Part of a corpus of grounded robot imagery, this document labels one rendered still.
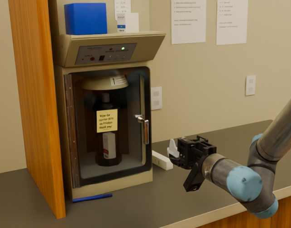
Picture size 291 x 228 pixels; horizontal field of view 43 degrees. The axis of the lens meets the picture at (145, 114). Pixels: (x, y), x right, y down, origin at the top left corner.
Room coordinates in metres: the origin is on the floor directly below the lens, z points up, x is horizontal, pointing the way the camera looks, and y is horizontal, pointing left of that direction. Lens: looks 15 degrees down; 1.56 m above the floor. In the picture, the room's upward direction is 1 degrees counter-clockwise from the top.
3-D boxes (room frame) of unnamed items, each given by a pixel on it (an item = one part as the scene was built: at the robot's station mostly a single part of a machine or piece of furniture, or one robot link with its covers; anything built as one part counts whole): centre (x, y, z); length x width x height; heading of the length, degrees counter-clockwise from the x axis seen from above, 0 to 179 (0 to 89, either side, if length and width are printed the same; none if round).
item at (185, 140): (0.98, -0.15, 1.17); 0.12 x 0.08 x 0.09; 27
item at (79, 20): (1.16, 0.17, 1.56); 0.10 x 0.10 x 0.09; 28
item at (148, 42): (1.21, 0.09, 1.46); 0.32 x 0.11 x 0.10; 118
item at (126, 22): (1.23, 0.05, 1.54); 0.05 x 0.05 x 0.06; 36
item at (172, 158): (1.03, -0.10, 1.15); 0.09 x 0.05 x 0.02; 30
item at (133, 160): (1.25, 0.12, 1.19); 0.30 x 0.01 x 0.40; 117
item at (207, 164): (0.91, -0.18, 1.17); 0.08 x 0.05 x 0.08; 117
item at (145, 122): (1.27, 0.01, 1.17); 0.05 x 0.03 x 0.10; 27
